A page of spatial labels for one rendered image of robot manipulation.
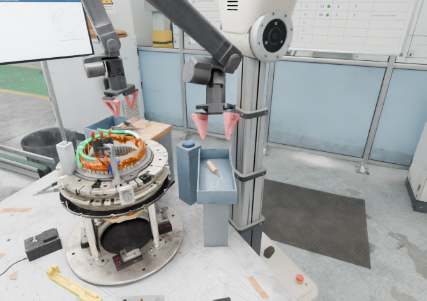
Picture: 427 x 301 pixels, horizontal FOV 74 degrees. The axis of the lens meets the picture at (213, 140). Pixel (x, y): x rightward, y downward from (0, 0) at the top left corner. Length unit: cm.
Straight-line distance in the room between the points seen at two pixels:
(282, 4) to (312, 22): 187
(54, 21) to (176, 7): 128
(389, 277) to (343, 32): 188
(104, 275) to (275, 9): 92
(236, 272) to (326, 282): 114
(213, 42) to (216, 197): 40
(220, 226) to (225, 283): 17
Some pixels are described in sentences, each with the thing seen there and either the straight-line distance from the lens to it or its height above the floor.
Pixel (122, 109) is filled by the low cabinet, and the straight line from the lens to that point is 328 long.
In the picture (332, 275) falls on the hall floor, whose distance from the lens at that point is 207.
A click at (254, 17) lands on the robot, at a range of 88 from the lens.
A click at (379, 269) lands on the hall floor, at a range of 223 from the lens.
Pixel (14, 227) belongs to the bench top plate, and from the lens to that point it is 130.
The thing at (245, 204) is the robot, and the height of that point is 78.
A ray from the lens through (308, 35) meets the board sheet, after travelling 279.
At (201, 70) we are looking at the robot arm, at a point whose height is 136.
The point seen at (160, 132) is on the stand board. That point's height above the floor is 106.
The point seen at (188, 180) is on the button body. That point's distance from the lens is 110.
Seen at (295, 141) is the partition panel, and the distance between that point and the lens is 311.
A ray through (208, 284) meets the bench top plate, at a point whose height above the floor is 78.
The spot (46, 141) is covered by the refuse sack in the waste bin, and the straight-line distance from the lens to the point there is 280.
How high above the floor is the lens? 152
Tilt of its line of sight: 26 degrees down
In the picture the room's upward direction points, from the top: straight up
